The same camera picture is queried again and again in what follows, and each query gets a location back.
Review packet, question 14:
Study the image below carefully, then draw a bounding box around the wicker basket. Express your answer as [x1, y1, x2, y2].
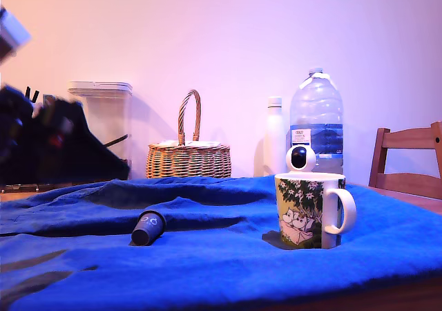
[146, 88, 232, 180]

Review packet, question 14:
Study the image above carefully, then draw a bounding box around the wooden chair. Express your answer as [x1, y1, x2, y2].
[368, 120, 442, 200]

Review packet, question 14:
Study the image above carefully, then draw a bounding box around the large clear water bottle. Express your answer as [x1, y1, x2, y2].
[289, 67, 345, 176]

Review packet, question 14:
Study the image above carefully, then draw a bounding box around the white illustrated mug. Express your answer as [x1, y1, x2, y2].
[275, 172, 358, 250]

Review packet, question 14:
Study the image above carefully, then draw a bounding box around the white insulated bottle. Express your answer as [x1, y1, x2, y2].
[265, 96, 288, 177]

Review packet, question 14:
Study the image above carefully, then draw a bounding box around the black scoop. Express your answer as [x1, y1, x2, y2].
[105, 134, 129, 149]

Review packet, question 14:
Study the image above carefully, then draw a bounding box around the small white round camera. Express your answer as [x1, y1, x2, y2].
[285, 145, 317, 173]

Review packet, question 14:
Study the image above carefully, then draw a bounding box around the blue cloth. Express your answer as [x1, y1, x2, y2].
[0, 175, 442, 311]

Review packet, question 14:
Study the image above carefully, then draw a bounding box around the clear container white lid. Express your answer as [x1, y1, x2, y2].
[67, 80, 134, 180]

